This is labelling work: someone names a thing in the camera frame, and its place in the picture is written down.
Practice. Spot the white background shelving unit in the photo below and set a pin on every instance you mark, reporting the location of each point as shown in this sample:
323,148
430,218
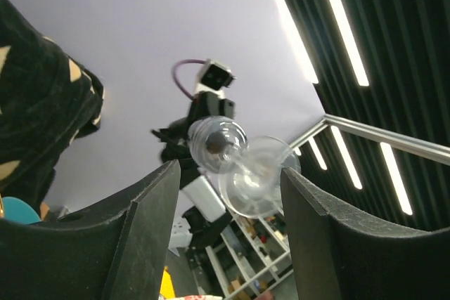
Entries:
247,260

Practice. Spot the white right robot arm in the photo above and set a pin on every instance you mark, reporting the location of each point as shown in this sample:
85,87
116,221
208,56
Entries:
195,183

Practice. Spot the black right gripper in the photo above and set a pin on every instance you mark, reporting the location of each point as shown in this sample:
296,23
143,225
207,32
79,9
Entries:
208,104

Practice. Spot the black floral plush pillow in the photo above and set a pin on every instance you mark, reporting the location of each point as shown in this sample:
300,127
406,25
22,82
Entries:
48,99

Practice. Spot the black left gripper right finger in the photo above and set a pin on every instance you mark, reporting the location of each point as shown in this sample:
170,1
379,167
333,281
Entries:
341,252

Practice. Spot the white ceiling light strips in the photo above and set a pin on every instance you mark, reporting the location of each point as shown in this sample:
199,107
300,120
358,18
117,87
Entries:
371,175

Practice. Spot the clear wine glass front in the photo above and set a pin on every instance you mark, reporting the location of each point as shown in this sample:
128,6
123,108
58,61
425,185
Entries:
248,169

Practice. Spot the blue plastic wine glass front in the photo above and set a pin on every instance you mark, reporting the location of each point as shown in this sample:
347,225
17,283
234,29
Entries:
15,210

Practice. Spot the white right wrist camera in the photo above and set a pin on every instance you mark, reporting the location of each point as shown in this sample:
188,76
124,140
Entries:
213,77

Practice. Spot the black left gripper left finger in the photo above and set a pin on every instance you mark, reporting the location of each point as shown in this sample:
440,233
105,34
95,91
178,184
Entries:
113,249

